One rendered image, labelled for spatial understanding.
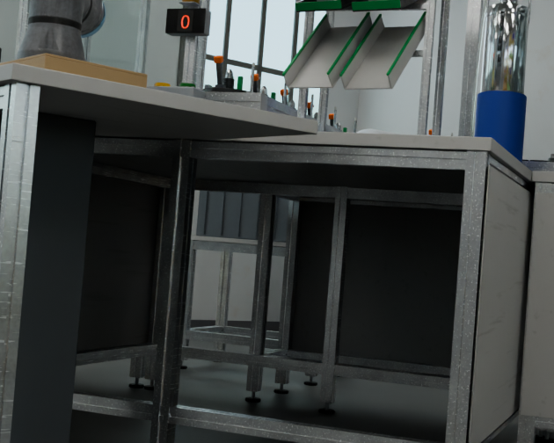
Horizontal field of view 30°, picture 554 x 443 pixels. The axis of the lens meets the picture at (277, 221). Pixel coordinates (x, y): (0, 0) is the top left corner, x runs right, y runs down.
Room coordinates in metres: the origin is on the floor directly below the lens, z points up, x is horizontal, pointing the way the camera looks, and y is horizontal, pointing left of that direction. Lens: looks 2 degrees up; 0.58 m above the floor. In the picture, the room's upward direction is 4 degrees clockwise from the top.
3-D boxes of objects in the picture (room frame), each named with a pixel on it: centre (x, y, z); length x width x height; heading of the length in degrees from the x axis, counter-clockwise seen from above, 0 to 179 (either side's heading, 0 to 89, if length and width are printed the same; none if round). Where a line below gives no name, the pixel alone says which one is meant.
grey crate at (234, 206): (4.89, 0.02, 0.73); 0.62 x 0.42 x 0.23; 69
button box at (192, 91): (2.58, 0.31, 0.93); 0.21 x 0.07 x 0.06; 69
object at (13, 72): (2.31, 0.49, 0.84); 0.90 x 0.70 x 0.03; 40
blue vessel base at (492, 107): (3.29, -0.69, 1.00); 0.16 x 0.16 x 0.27
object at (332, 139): (3.17, 0.00, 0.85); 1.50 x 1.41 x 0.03; 69
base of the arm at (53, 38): (2.28, 0.52, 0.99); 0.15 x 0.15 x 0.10
